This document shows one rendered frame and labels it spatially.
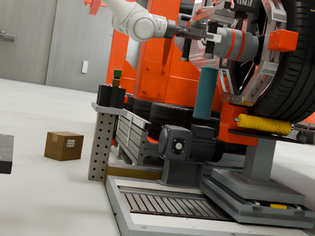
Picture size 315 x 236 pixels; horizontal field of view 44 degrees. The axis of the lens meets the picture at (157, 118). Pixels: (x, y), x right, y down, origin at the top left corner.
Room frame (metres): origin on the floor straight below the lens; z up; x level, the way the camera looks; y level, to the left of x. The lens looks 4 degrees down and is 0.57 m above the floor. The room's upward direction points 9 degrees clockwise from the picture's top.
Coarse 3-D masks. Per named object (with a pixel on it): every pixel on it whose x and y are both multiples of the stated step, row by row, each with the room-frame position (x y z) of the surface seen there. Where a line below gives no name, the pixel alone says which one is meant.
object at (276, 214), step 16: (208, 192) 1.96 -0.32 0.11; (224, 192) 1.78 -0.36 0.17; (224, 208) 1.75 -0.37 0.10; (240, 208) 1.60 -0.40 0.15; (256, 208) 1.62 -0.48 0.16; (272, 208) 1.64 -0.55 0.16; (288, 208) 1.70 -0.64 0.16; (304, 208) 1.76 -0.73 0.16; (272, 224) 1.64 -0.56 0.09; (288, 224) 1.66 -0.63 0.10; (304, 224) 1.68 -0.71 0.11
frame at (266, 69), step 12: (264, 0) 1.67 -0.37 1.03; (276, 0) 1.66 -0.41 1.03; (276, 12) 1.59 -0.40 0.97; (276, 24) 1.61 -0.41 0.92; (264, 48) 1.60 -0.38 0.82; (228, 60) 2.08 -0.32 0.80; (264, 60) 1.58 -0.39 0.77; (276, 60) 1.59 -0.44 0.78; (228, 72) 2.06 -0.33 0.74; (264, 72) 1.60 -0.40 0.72; (228, 84) 2.00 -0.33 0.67; (252, 84) 1.65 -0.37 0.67; (264, 84) 1.65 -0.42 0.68; (228, 96) 1.87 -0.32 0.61; (240, 96) 1.73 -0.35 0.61; (252, 96) 1.73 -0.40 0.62
